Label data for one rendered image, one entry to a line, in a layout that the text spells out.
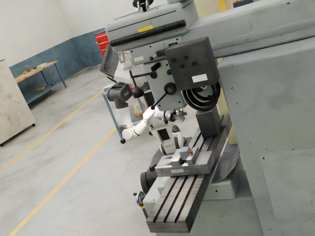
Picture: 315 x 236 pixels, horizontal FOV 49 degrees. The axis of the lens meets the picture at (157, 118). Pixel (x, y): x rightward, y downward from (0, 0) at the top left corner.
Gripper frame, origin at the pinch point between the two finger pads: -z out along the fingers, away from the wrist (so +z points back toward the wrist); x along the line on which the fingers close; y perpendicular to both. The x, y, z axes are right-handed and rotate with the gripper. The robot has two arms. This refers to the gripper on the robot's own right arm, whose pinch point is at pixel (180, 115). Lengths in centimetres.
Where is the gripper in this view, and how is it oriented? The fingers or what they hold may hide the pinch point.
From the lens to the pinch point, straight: 217.2
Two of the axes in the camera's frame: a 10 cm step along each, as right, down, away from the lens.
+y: 3.1, 8.8, 3.5
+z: -6.5, -0.8, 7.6
